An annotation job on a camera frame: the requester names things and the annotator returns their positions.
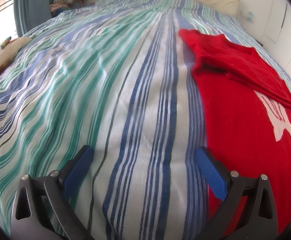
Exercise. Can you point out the wall socket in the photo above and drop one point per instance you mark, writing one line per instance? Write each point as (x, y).
(247, 15)

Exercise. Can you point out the patterned cushion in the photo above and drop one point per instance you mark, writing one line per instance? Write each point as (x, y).
(9, 49)

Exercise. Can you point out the striped blue green bedspread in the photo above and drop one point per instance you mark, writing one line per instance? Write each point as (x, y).
(117, 77)

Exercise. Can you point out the blue curtain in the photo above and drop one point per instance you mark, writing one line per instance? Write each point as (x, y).
(30, 13)

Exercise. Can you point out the red sweater with white rabbit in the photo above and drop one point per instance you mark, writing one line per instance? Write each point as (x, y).
(247, 109)

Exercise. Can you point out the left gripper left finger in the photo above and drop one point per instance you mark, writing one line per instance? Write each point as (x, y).
(29, 219)

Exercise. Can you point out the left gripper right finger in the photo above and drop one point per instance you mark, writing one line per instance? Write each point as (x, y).
(259, 216)

